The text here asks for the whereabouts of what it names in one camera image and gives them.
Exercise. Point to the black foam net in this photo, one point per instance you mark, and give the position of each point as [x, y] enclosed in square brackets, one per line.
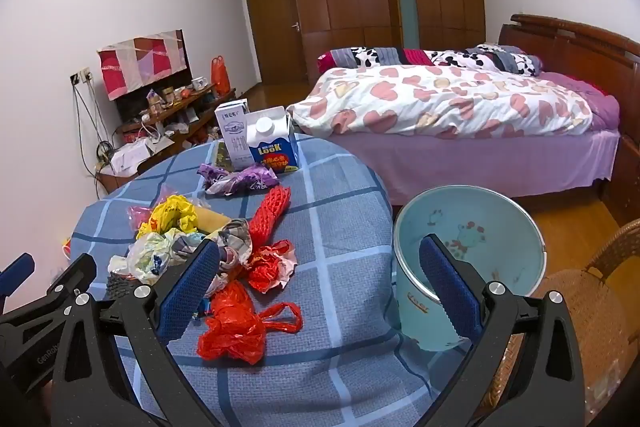
[122, 289]

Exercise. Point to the dark green packet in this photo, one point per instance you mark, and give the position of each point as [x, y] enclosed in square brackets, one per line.
[220, 154]

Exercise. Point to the wooden door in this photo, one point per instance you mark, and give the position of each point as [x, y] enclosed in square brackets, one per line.
[275, 27]

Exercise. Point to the red plastic bag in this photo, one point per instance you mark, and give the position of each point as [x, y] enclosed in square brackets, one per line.
[232, 322]

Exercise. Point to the television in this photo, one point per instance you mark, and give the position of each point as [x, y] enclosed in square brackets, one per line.
[135, 107]

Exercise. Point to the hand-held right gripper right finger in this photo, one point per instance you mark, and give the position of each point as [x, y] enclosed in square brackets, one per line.
[447, 292]

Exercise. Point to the wooden nightstand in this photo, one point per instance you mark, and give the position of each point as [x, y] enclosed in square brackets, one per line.
[625, 172]

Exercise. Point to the light blue cartoon bin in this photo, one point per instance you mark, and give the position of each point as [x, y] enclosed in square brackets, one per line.
[450, 212]

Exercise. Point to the white plastic bag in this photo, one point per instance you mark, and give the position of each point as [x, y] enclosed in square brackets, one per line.
[145, 257]

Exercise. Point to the cow print folded blanket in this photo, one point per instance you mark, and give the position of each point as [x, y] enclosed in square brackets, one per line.
[380, 56]

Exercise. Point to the wooden bed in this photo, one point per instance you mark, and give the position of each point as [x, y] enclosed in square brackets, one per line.
[575, 42]

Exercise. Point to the pink wrapper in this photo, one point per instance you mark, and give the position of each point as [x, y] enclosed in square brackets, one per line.
[140, 213]

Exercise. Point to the purple wrapper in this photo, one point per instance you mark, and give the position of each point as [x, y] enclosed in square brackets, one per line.
[240, 181]

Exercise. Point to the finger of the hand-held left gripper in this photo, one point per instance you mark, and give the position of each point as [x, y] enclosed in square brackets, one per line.
[15, 271]
[75, 274]

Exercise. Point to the grey plaid wrapper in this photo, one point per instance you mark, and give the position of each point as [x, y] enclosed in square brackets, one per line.
[235, 239]

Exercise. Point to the wooden television stand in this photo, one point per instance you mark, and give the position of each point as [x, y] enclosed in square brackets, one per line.
[115, 179]

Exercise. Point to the wall outlet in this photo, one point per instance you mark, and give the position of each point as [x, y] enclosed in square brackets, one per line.
[82, 75]

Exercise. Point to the orange plastic bag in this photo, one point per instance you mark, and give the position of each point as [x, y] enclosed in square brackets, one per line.
[220, 77]

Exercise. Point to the blue milk carton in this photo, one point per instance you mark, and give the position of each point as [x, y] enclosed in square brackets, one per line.
[272, 152]

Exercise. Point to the red foam net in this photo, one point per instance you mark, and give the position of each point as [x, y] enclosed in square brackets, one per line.
[270, 217]

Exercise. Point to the white mug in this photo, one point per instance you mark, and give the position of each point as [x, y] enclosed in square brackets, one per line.
[199, 83]

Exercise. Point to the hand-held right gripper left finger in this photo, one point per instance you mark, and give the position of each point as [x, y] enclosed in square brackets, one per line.
[187, 287]

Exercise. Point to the tall white carton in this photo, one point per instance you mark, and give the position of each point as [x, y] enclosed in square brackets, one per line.
[232, 132]

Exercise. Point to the blue plaid tablecloth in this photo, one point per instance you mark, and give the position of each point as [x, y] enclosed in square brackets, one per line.
[325, 267]

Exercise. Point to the yellow banana-like snack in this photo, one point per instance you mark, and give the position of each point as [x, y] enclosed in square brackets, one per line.
[212, 221]

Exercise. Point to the wicker chair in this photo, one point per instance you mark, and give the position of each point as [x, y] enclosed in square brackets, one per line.
[590, 307]

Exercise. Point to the purple bed sheet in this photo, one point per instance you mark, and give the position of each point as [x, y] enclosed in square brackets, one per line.
[475, 162]

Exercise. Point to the orange yellow object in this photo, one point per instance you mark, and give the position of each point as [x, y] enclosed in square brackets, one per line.
[67, 247]

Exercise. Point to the pink patchwork cloth cover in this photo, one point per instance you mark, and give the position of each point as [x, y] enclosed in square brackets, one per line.
[140, 62]

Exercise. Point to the white papers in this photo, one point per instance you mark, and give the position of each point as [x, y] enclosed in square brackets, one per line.
[132, 157]

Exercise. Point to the heart print duvet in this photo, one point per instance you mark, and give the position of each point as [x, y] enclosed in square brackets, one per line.
[425, 102]

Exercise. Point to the yellow plastic bag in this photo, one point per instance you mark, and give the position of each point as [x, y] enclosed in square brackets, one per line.
[172, 214]

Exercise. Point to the red white bag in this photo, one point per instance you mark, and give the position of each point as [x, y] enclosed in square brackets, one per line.
[267, 269]

